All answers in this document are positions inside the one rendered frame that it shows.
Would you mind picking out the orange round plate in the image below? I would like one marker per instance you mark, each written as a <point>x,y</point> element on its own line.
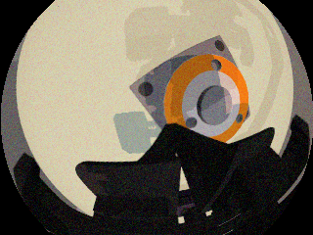
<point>188,82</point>

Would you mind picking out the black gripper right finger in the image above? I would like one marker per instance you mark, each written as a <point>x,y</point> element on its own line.
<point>208,164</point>

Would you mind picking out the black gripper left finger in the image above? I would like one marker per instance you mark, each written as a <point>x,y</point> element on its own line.
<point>156,174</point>

